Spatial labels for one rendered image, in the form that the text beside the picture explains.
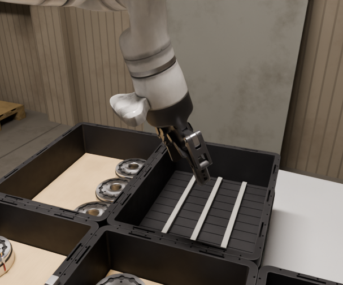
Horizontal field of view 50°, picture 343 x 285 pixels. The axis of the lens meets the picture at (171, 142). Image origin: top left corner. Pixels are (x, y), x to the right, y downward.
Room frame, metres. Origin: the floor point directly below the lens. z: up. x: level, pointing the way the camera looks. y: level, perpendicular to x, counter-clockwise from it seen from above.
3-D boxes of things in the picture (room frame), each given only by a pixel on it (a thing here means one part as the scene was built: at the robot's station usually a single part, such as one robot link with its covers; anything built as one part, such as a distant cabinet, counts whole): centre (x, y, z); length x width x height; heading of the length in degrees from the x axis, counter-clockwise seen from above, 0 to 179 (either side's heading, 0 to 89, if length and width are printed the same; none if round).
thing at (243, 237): (0.70, -0.08, 0.87); 0.40 x 0.30 x 0.11; 160
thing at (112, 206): (0.80, 0.21, 0.92); 0.40 x 0.30 x 0.02; 160
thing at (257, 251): (0.70, -0.08, 0.92); 0.40 x 0.30 x 0.02; 160
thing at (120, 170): (0.88, 0.10, 0.86); 0.10 x 0.10 x 0.01
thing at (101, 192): (0.78, 0.14, 0.86); 0.10 x 0.10 x 0.01
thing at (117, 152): (0.80, 0.21, 0.87); 0.40 x 0.30 x 0.11; 160
